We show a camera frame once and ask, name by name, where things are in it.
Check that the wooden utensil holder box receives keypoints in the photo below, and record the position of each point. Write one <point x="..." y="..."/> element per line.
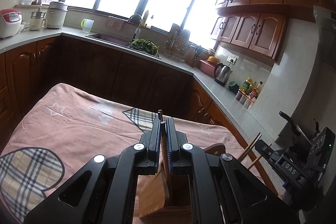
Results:
<point x="182" y="185"/>

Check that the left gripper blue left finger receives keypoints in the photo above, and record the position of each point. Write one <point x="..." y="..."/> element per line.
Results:
<point x="103" y="190"/>

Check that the pink plastic basin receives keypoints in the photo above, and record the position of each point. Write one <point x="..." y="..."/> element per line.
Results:
<point x="207" y="67"/>

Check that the small white blender pot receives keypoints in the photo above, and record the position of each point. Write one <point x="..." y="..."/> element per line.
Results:
<point x="37" y="20"/>

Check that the metal dish rack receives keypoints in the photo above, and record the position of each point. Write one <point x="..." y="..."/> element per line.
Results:
<point x="177" y="43"/>

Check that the chrome sink faucet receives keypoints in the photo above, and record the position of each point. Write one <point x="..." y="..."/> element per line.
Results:
<point x="137" y="20"/>

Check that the wall power socket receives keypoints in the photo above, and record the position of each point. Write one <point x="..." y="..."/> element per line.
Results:
<point x="231" y="60"/>

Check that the brown wooden chopstick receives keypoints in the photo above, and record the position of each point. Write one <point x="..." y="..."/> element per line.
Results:
<point x="165" y="153"/>

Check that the white cylindrical cooker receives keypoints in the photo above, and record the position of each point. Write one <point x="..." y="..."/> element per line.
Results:
<point x="56" y="14"/>

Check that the black wok with handle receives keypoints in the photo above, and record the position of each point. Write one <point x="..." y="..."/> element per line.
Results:
<point x="301" y="132"/>

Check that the green white plastic jug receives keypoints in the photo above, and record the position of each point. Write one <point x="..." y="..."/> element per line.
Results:
<point x="86" y="25"/>

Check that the red white rice cooker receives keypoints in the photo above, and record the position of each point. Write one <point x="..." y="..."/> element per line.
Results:
<point x="10" y="22"/>

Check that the chopsticks in holder right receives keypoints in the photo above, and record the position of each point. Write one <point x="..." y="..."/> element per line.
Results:
<point x="248" y="149"/>

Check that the green vegetables in sink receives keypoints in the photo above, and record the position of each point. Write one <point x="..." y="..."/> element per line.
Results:
<point x="145" y="45"/>

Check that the steel electric kettle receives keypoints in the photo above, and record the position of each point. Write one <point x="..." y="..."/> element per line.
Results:
<point x="222" y="73"/>

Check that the pink heart-patterned tablecloth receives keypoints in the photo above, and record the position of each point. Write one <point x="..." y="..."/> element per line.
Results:
<point x="59" y="135"/>

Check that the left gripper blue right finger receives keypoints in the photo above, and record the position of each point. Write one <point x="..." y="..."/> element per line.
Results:
<point x="222" y="190"/>

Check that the condiment bottles group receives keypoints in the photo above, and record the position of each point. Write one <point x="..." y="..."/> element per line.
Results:
<point x="248" y="92"/>

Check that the upper wooden wall cabinets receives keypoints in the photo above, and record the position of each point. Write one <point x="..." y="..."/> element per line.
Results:
<point x="259" y="26"/>

